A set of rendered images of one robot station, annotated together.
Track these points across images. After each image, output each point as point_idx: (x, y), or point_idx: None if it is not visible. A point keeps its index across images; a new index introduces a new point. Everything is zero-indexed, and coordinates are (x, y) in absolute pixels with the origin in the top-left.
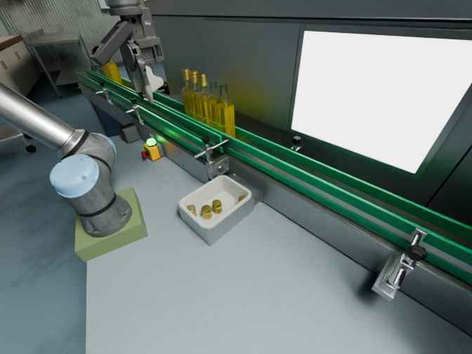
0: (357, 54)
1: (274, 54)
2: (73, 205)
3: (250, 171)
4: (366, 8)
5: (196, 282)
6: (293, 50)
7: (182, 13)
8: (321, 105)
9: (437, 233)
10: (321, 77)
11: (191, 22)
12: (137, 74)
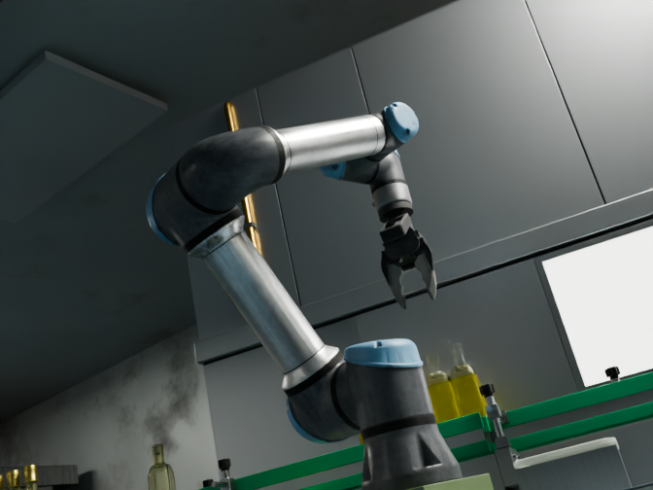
0: (616, 257)
1: (509, 301)
2: (401, 391)
3: (577, 438)
4: (599, 223)
5: None
6: (536, 285)
7: None
8: (610, 327)
9: None
10: (590, 296)
11: (321, 334)
12: (416, 263)
